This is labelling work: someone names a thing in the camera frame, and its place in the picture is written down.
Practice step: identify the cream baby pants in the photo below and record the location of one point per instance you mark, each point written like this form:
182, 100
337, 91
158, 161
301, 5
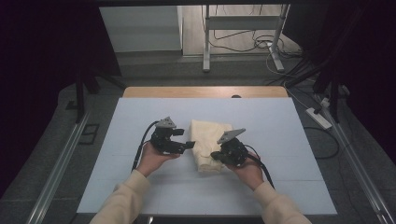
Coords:
207, 143

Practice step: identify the light blue table mat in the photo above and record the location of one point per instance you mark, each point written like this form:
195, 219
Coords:
124, 115

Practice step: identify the person's left hand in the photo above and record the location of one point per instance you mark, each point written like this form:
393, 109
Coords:
152, 161

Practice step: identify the person's right hand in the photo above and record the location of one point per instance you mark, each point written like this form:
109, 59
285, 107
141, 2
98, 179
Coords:
249, 174

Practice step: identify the dark curtain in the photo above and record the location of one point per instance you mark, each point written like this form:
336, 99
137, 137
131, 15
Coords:
373, 62
37, 77

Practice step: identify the white power strip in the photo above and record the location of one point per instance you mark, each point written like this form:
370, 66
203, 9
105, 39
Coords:
319, 118

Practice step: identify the aluminium floor rail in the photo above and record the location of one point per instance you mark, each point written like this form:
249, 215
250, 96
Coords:
358, 168
62, 161

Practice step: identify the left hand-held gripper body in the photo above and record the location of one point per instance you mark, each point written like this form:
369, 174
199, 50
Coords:
165, 140

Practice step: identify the wooden table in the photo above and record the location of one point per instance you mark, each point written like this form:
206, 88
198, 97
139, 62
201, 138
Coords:
186, 91

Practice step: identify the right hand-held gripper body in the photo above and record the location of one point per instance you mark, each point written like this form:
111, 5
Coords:
235, 151

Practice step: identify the white metal desk frame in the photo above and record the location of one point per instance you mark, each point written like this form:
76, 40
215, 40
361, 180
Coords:
243, 22

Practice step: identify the white plug adapter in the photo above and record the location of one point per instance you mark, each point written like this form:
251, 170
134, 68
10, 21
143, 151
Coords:
325, 102

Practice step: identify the black table grommet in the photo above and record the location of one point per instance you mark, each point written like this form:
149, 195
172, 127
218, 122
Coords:
236, 96

